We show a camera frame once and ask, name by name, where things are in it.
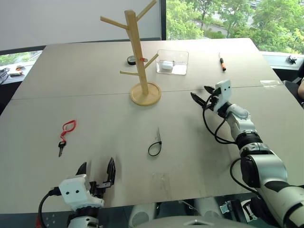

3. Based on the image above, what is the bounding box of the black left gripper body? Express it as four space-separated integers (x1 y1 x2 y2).
87 180 113 198

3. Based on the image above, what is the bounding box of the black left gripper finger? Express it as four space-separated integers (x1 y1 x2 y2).
76 161 88 178
106 156 117 188

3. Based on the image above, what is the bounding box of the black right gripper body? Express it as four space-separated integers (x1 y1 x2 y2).
205 88 221 111

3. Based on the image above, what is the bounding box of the orange and black pen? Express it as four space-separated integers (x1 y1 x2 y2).
218 52 227 72

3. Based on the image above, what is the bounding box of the clear plastic box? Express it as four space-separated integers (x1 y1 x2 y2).
155 49 190 76

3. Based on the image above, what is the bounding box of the black zip tie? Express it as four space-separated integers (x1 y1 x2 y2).
148 126 162 157

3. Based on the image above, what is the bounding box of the white rounded robot leg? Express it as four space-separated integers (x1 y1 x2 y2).
129 203 158 228
193 197 225 218

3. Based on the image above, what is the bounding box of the clear tape strip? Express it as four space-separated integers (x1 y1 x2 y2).
259 79 283 88

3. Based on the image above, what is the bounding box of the wooden branched tree rack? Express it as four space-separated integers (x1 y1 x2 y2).
100 0 162 106

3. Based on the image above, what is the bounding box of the black chair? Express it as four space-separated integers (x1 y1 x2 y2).
282 76 304 108

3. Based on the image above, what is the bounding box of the silver robot torso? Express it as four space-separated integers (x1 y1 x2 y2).
139 216 242 228

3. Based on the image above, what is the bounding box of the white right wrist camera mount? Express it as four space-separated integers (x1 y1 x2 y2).
211 79 232 113

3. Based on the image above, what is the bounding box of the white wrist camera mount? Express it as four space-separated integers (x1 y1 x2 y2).
211 79 232 113
58 173 105 211

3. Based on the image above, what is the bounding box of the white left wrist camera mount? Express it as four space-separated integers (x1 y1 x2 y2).
58 173 105 211

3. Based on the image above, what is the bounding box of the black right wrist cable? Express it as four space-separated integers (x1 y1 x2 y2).
202 95 238 145

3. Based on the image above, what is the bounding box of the key with red loop strap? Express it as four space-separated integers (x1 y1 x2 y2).
57 120 77 158

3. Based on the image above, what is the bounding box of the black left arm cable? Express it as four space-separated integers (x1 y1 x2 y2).
38 187 63 228

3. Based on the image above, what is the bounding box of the black right elbow cable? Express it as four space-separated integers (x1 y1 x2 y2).
229 158 262 198

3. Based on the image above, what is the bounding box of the dark window frame post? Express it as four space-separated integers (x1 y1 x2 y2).
159 0 168 41

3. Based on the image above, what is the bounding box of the black cable bundle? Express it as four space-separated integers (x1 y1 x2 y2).
0 67 10 85

